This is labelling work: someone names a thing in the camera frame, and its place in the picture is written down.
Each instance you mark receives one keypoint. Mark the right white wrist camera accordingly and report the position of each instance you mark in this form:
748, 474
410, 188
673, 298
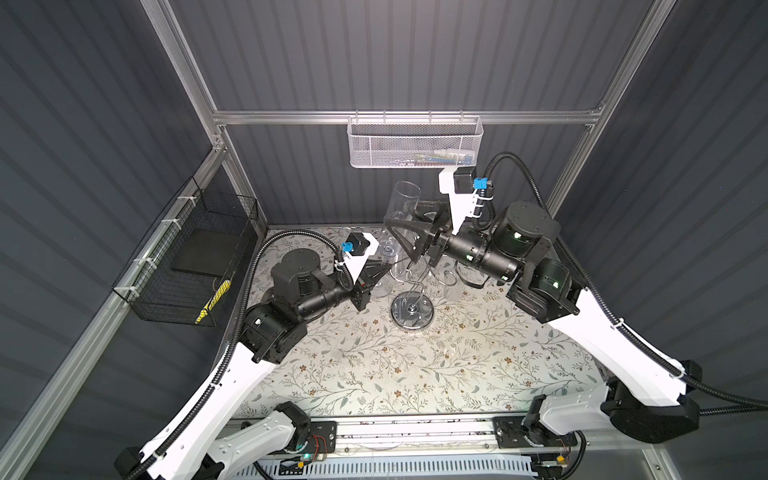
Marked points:
469, 196

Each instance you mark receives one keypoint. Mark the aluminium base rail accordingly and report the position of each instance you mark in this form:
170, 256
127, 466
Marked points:
424, 434

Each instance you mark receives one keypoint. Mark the yellow black striped object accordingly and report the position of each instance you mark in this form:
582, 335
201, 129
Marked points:
212, 302

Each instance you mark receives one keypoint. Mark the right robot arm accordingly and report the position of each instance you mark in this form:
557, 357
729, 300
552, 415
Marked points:
639, 399

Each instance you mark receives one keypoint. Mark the chrome wine glass rack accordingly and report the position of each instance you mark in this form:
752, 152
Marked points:
413, 310

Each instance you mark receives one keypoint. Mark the items in white basket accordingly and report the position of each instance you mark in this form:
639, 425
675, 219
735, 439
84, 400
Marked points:
434, 159

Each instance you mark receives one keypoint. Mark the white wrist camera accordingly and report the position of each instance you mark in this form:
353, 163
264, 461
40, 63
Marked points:
357, 248
469, 196

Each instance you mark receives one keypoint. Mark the black wire wall basket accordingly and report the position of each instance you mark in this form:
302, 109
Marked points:
155, 292

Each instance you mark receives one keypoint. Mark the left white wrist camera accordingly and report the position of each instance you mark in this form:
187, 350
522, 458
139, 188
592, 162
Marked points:
357, 248

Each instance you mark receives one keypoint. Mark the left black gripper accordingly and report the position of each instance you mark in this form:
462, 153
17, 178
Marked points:
360, 289

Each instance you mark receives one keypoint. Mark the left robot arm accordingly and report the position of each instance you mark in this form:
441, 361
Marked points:
191, 446

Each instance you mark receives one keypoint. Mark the black pad in basket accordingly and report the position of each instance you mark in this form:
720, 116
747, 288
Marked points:
206, 253

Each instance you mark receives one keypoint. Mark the white mesh wall basket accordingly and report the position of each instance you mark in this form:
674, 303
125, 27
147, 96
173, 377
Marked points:
373, 141

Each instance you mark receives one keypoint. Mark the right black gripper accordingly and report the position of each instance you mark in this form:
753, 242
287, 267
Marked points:
434, 240

